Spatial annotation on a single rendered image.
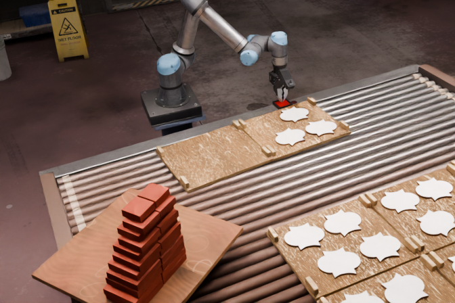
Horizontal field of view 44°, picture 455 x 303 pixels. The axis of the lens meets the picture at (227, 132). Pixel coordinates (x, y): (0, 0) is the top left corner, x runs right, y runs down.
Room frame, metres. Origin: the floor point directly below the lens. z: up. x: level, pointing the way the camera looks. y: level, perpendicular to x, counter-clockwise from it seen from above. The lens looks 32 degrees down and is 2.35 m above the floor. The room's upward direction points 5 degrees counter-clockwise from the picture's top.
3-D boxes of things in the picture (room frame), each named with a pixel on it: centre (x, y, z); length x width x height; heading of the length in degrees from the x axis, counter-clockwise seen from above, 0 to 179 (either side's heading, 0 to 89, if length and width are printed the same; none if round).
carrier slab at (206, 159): (2.05, 0.07, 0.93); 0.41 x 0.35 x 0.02; 116
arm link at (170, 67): (2.59, 0.26, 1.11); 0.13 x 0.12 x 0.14; 156
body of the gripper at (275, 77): (2.49, -0.28, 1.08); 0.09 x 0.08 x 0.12; 21
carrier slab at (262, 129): (2.22, -0.31, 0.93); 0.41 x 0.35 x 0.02; 114
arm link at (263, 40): (2.50, -0.18, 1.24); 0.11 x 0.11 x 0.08; 66
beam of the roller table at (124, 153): (2.39, -0.13, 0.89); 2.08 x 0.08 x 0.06; 111
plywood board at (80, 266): (1.37, 0.32, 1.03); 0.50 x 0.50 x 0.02; 57
